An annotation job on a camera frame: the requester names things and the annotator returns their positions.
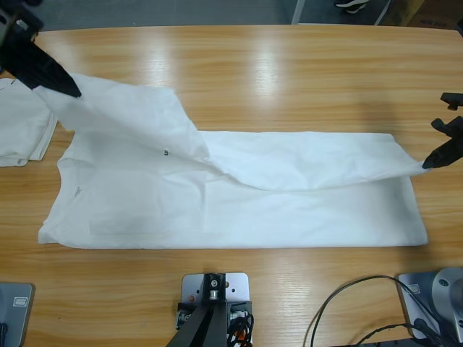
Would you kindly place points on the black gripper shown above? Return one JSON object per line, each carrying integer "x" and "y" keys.
{"x": 452, "y": 130}
{"x": 20, "y": 47}

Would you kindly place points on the white Unitree T-shirt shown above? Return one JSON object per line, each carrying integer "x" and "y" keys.
{"x": 22, "y": 126}
{"x": 239, "y": 188}

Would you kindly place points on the brown cardboard box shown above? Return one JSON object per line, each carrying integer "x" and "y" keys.
{"x": 427, "y": 11}

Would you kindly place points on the black white shoe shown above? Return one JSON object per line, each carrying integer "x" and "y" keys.
{"x": 354, "y": 6}

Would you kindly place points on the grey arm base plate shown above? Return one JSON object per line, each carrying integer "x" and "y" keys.
{"x": 14, "y": 314}
{"x": 427, "y": 303}

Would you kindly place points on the white metal post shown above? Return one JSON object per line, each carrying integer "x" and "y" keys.
{"x": 298, "y": 11}

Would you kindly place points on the white block with dark post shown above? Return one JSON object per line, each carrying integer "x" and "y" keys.
{"x": 214, "y": 311}

